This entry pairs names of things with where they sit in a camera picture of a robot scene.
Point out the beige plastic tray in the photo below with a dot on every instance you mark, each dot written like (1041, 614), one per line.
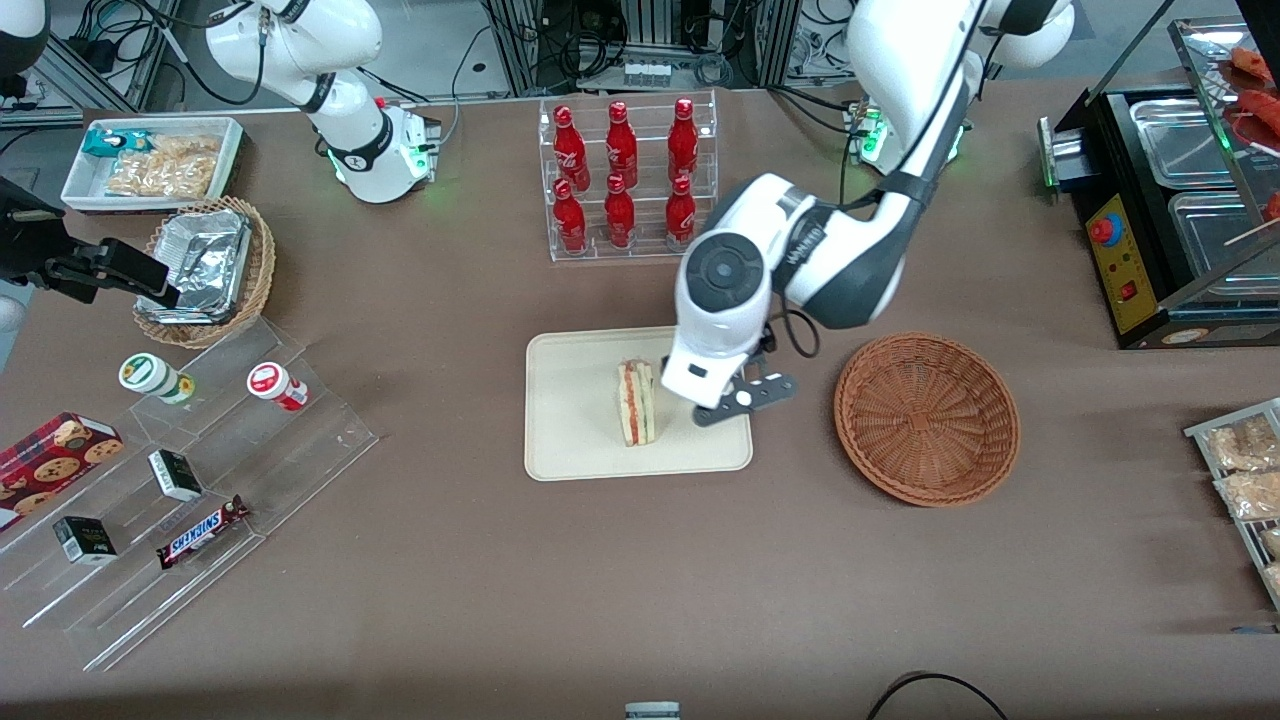
(580, 420)

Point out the white power strip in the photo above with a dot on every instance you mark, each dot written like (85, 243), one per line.
(646, 73)

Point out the black food warmer machine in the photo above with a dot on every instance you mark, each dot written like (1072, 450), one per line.
(1130, 255)

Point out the small black carton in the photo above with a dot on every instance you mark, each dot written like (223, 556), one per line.
(175, 475)
(85, 540)

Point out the red tartan cookie box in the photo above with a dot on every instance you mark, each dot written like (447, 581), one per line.
(50, 460)

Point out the triangle sandwich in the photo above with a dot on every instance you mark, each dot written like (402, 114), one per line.
(637, 405)

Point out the clear bag of snacks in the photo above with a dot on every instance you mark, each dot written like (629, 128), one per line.
(1250, 495)
(1240, 445)

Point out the clear acrylic bottle rack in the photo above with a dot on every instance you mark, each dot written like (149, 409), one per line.
(650, 250)

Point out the teal snack packet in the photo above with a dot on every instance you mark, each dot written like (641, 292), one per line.
(110, 142)

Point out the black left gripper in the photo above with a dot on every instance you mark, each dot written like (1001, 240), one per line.
(768, 343)

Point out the white plastic bin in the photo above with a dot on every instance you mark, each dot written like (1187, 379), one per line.
(80, 190)

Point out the aluminium foil container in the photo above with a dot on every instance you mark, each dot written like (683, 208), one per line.
(205, 260)

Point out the green lid cup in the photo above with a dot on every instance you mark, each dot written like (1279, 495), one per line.
(150, 375)

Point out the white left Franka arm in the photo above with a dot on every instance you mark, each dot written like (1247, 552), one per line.
(900, 60)

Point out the grey snack display tray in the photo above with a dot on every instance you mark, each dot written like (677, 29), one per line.
(1200, 432)

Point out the red lid cup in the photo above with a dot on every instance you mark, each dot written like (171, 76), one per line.
(272, 383)

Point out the small grey device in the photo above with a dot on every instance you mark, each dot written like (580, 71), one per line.
(652, 711)

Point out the red cola bottle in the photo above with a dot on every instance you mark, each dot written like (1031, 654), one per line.
(619, 215)
(569, 145)
(621, 145)
(570, 220)
(683, 140)
(680, 205)

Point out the brown round wicker basket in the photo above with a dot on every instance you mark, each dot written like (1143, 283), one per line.
(930, 420)

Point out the small tan wicker basket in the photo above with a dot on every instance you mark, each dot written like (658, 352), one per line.
(255, 280)

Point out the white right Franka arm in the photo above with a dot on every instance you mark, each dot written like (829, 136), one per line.
(300, 40)

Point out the Snickers chocolate bar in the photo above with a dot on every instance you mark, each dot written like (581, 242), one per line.
(200, 532)

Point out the clear acrylic stepped shelf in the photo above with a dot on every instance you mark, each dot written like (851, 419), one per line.
(300, 450)

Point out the clear bag of chips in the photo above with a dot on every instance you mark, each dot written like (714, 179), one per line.
(165, 170)

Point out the steel food pan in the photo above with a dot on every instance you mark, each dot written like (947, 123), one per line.
(1180, 140)
(1215, 240)

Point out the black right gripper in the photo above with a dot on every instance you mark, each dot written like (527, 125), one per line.
(35, 256)

